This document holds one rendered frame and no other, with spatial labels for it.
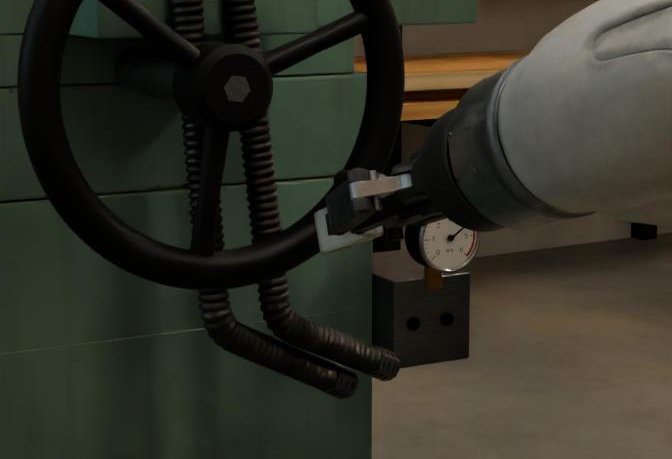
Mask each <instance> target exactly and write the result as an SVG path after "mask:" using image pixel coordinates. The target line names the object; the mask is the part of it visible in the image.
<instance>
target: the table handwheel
mask: <svg viewBox="0 0 672 459"><path fill-rule="evenodd" d="M98 1H99V2H101V3H102V4H103V5H105V6H106V7H107V8H108V9H110V10H111V11H112V12H114V13H115V14H116V15H117V16H119V17H120V18H121V19H123V20H124V21H125V22H126V23H128V24H129V25H130V26H132V27H133V28H134V29H135V30H137V31H138V32H139V33H140V34H141V35H142V36H144V37H145V38H146V39H147V40H148V41H149V42H151V43H152V44H153V45H154V46H155V47H156V48H158V49H159V50H154V49H148V48H141V47H133V48H129V49H127V50H125V51H124V52H123V53H122V54H121V55H120V56H119V57H118V59H117V62H116V65H115V74H116V78H117V80H118V82H119V83H120V85H121V86H122V87H123V88H125V89H126V90H129V91H132V92H136V93H140V94H145V95H149V96H153V97H158V98H162V99H166V100H171V101H175V102H176V104H177V105H178V107H179V109H180V110H181V112H182V113H183V114H184V115H185V116H186V117H187V118H188V119H190V120H191V121H193V122H195V123H197V124H200V125H204V126H208V127H204V138H203V148H202V158H201V169H200V179H199V190H198V197H197V204H196V211H195V218H194V225H193V232H192V239H191V246H190V250H189V249H183V248H178V247H174V246H170V245H167V244H164V243H161V242H159V241H156V240H154V239H152V238H150V237H148V236H146V235H144V234H142V233H140V232H138V231H137V230H135V229H134V228H132V227H131V226H129V225H128V224H126V223H125V222H124V221H122V220H121V219H120V218H119V217H117V216H116V215H115V214H114V213H113V212H112V211H111V210H110V209H109V208H108V207H107V206H106V205H105V204H104V203H103V202H102V201H101V200H100V198H99V197H98V196H97V195H96V194H95V192H94V191H93V189H92V188H91V187H90V185H89V184H88V182H87V181H86V179H85V178H84V176H83V174H82V172H81V170H80V169H79V167H78V165H77V162H76V160H75V158H74V155H73V153H72V150H71V148H70V145H69V141H68V138H67V135H66V130H65V126H64V121H63V115H62V107H61V92H60V87H61V68H62V61H63V54H64V50H65V45H66V41H67V37H68V34H69V31H70V28H71V25H72V22H73V20H74V17H75V15H76V13H77V10H78V8H79V6H80V4H81V2H82V0H34V2H33V4H32V7H31V10H30V13H29V15H28V18H27V22H26V25H25V29H24V33H23V37H22V42H21V47H20V54H19V61H18V73H17V98H18V110H19V119H20V124H21V130H22V134H23V138H24V142H25V146H26V150H27V153H28V156H29V159H30V162H31V164H32V167H33V169H34V172H35V174H36V176H37V179H38V181H39V183H40V185H41V187H42V189H43V190H44V192H45V194H46V196H47V198H48V199H49V201H50V202H51V204H52V205H53V207H54V208H55V210H56V211H57V213H58V214H59V215H60V217H61V218H62V219H63V221H64V222H65V223H66V224H67V225H68V226H69V228H70V229H71V230H72V231H73V232H74V233H75V234H76V235H77V236H78V237H79V238H80V239H81V240H82V241H83V242H84V243H85V244H87V245H88V246H89V247H90V248H91V249H92V250H94V251H95V252H96V253H98V254H99V255H100V256H102V257H103V258H105V259H106V260H108V261H109V262H111V263H112V264H114V265H116V266H117V267H119V268H121V269H123V270H125V271H127V272H129V273H131V274H133V275H136V276H138V277H141V278H143V279H146V280H149V281H152V282H155V283H158V284H162V285H166V286H171V287H175V288H182V289H190V290H225V289H233V288H239V287H244V286H249V285H252V284H256V283H260V282H263V281H266V280H268V279H271V278H274V277H276V276H279V275H281V274H283V273H285V272H287V271H289V270H291V269H293V268H295V267H297V266H299V265H300V264H302V263H304V262H306V261H307V260H309V259H310V258H312V257H313V256H315V255H316V254H317V253H319V252H320V249H319V243H318V236H317V230H316V224H315V218H314V214H315V212H317V211H319V210H321V209H323V208H326V207H327V206H326V199H325V197H326V196H328V195H329V194H330V193H331V192H332V191H333V190H335V189H336V188H335V186H334V184H333V185H332V187H331V188H330V189H329V190H328V192H327V193H326V194H325V195H324V197H323V198H322V199H321V200H320V201H319V202H318V203H317V204H316V205H315V206H314V207H313V208H312V209H311V210H310V211H309V212H308V213H307V214H305V215H304V216H303V217H302V218H301V219H299V220H298V221H297V222H295V223H294V224H293V225H291V226H290V227H288V228H287V229H285V230H283V231H281V232H280V233H278V234H276V235H274V236H272V237H270V238H268V239H265V240H263V241H260V242H257V243H254V244H251V245H248V246H244V247H240V248H235V249H229V250H219V251H214V247H215V238H216V229H217V219H218V210H219V201H220V192H221V186H222V179H223V173H224V166H225V160H226V153H227V147H228V141H229V134H230V131H231V132H234V131H241V130H244V129H247V128H249V127H251V126H252V125H254V124H255V123H257V122H258V121H259V120H260V119H261V118H262V117H263V115H264V114H265V113H266V111H267V109H268V107H269V105H270V102H271V99H272V95H273V79H272V76H274V75H276V74H278V73H280V72H281V71H283V70H285V69H287V68H289V67H291V66H293V65H295V64H297V63H299V62H301V61H303V60H305V59H307V58H309V57H311V56H313V55H315V54H317V53H319V52H321V51H323V50H326V49H328V48H330V47H332V46H334V45H337V44H339V43H341V42H343V41H345V40H348V39H350V38H352V37H354V36H357V35H359V34H362V39H363V43H364V49H365V56H366V67H367V90H366V101H365V108H364V114H363V118H362V123H361V126H360V130H359V133H358V136H357V139H356V142H355V145H354V147H353V150H352V152H351V154H350V156H349V158H348V160H347V163H346V164H345V166H344V168H343V170H352V169H353V168H362V169H366V170H376V172H378V173H381V174H383V173H384V171H385V169H386V166H387V164H388V161H389V159H390V156H391V153H392V151H393V148H394V145H395V141H396V138H397V134H398V130H399V126H400V121H401V115H402V109H403V101H404V88H405V66H404V54H403V45H402V39H401V34H400V29H399V25H398V21H397V17H396V14H395V10H394V7H393V5H392V2H391V0H349V1H350V3H351V5H352V8H353V10H354V12H351V13H349V14H347V15H345V16H343V17H341V18H339V19H337V20H335V21H333V22H331V23H329V24H327V25H325V26H323V27H321V28H319V29H317V30H315V31H313V32H311V33H309V34H307V35H304V36H302V37H300V38H297V39H295V40H293V41H290V42H288V43H286V44H283V45H281V46H279V47H276V48H274V49H272V50H270V51H267V52H265V53H263V54H259V53H257V52H256V51H255V50H253V49H251V48H249V47H247V46H243V45H238V44H230V43H222V42H214V41H213V42H204V43H200V44H198V45H196V46H193V45H192V44H190V43H189V42H188V41H186V40H185V39H184V38H183V37H181V36H180V35H179V34H177V33H176V32H175V31H174V30H172V29H171V28H170V27H168V26H167V25H166V24H164V23H163V22H162V21H161V20H159V19H158V18H157V17H155V16H154V15H153V14H152V13H150V12H149V11H148V10H147V9H145V8H144V7H143V6H142V5H141V4H140V3H138V2H137V1H136V0H98Z"/></svg>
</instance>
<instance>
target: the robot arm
mask: <svg viewBox="0 0 672 459"><path fill-rule="evenodd" d="M346 174H347V179H346V180H345V181H344V182H343V183H342V184H340V185H339V186H338V187H337V188H336V189H335V190H333V191H332V192H331V193H330V194H329V195H328V196H326V197H325V199H326V206H327V207H326V208H323V209H321V210H319V211H317V212H315V214H314V218H315V224H316V230H317V236H318V243H319V249H320V253H322V254H328V253H338V252H341V251H343V250H346V249H348V248H351V247H354V246H356V245H359V244H361V243H364V242H366V241H369V240H372V239H374V238H377V237H379V236H382V235H383V234H384V230H383V227H385V228H386V234H387V240H388V241H396V240H401V239H404V234H403V227H405V226H408V225H410V224H414V226H419V227H424V226H427V224H430V223H433V222H436V221H440V220H443V219H447V218H448V219H449V220H451V221H452V222H454V223H455V224H457V225H459V226H461V227H463V228H465V229H468V230H472V231H477V232H491V231H496V230H500V229H503V228H506V227H507V228H510V229H515V230H523V231H531V230H538V229H542V228H545V227H548V226H551V225H554V224H557V223H560V222H563V221H566V220H569V219H574V218H580V217H584V216H588V215H591V214H593V213H596V212H601V213H607V214H609V215H611V216H612V218H614V219H617V220H619V221H624V222H634V223H643V224H650V225H657V226H663V227H668V228H672V0H599V1H597V2H595V3H593V4H592V5H590V6H588V7H587V8H585V9H583V10H581V11H580V12H578V13H576V14H575V15H573V16H571V17H570V18H568V19H567V20H565V21H564V22H562V23H561V24H560V25H558V26H557V27H556V28H554V29H553V30H552V31H550V32H549V33H548V34H547V35H545V36H544V37H543V38H542V39H541V40H540V41H539V42H538V44H537V45H536V46H535V47H534V49H533V50H532V51H531V53H530V54H527V55H525V56H523V57H521V58H519V59H518V60H516V61H514V62H513V63H512V64H510V65H509V66H508V67H506V68H504V69H501V70H499V71H498V72H497V73H495V74H493V75H491V76H489V77H487V78H483V80H481V81H479V82H478V83H476V84H475V85H473V86H472V87H471V88H470V89H469V90H468V91H467V92H466V93H465V94H464V95H463V97H462V98H461V99H460V101H459V102H458V104H457V106H456V108H454V109H452V110H450V111H448V112H446V113H445V114H443V115H442V116H441V117H440V118H439V119H438V120H437V121H436V122H435V123H434V124H433V125H432V127H431V128H430V130H429V132H428V133H427V136H426V138H425V140H424V143H423V146H422V148H421V150H418V151H416V152H414V153H413V154H412V155H411V157H410V159H409V160H406V161H404V162H402V163H399V164H397V165H396V166H394V167H393V168H392V170H391V175H390V177H385V178H379V179H378V178H377V172H376V170H371V171H367V170H366V169H362V168H353V169H352V170H351V171H348V172H346Z"/></svg>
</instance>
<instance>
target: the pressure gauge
mask: <svg viewBox="0 0 672 459"><path fill-rule="evenodd" d="M461 228H463V227H461V226H459V225H457V224H455V223H454V222H452V221H451V220H449V219H448V218H447V219H443V220H440V221H436V222H433V223H430V224H427V226H424V227H419V226H414V224H410V225H408V226H406V229H405V244H406V247H407V250H408V252H409V254H410V256H411V257H412V258H413V259H414V260H415V261H416V262H417V263H419V264H421V265H423V266H424V278H425V288H426V289H430V290H437V289H440V288H442V273H446V274H449V273H455V272H458V271H460V270H462V269H463V268H465V267H466V266H467V265H468V264H469V263H470V262H471V261H472V260H473V258H474V257H475V255H476V254H477V251H478V249H479V246H480V242H481V232H477V231H472V230H468V229H465V228H464V229H463V230H462V231H460V232H459V233H458V234H457V235H456V236H455V237H454V240H453V241H450V240H448V236H449V235H454V234H456V233H457V232H458V231H459V230H460V229H461Z"/></svg>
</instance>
